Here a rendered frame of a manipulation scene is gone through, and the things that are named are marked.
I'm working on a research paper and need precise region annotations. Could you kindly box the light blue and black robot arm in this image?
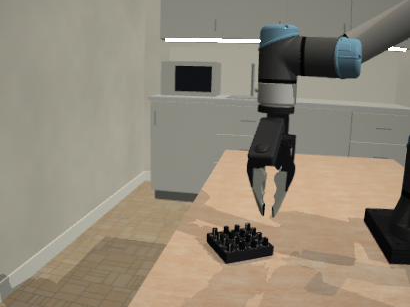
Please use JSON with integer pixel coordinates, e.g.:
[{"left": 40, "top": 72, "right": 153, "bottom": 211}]
[{"left": 247, "top": 0, "right": 410, "bottom": 241}]

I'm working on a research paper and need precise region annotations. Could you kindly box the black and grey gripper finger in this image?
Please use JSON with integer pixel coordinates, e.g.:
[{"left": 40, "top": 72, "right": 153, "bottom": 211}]
[
  {"left": 272, "top": 155, "right": 295, "bottom": 218},
  {"left": 247, "top": 161, "right": 267, "bottom": 216}
]

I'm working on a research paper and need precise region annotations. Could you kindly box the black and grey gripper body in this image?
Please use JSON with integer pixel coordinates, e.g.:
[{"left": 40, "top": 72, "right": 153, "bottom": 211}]
[{"left": 258, "top": 104, "right": 296, "bottom": 170}]

